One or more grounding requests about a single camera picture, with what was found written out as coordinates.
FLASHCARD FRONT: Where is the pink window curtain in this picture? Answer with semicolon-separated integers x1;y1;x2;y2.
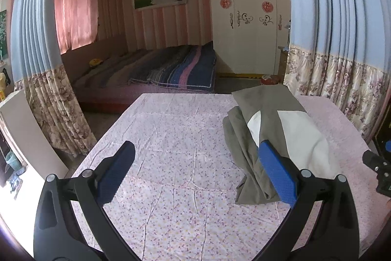
55;0;100;54

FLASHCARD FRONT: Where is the blue floral curtain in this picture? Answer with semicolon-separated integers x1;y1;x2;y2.
9;0;95;158
282;0;391;141

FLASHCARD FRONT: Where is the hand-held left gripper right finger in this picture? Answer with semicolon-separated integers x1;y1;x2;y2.
258;139;358;261

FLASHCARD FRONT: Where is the brown headboard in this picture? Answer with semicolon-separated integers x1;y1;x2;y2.
60;34;129;84

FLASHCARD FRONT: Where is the low maroon bed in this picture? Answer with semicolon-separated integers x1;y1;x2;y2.
71;42;218;113

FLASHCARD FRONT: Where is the pink floral table sheet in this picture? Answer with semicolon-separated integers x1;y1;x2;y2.
69;93;379;261

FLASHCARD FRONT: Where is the green wall poster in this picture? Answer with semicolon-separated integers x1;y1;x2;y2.
0;10;8;60

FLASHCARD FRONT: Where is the red round stool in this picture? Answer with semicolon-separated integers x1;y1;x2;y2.
260;74;284;86

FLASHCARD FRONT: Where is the white wardrobe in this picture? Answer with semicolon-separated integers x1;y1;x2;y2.
208;0;291;75

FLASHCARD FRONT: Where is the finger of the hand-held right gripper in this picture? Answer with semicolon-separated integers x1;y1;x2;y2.
362;150;386;172

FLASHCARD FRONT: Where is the olive and white jacket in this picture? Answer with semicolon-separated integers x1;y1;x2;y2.
222;85;342;206

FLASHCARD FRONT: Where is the striped bed blanket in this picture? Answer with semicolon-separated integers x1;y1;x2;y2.
72;42;217;93

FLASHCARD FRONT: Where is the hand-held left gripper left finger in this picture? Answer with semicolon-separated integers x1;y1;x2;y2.
33;140;136;261

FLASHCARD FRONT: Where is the white panel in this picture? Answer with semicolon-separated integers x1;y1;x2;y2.
0;90;68;179

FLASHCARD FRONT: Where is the teal container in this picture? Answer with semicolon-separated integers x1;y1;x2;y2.
6;151;24;172

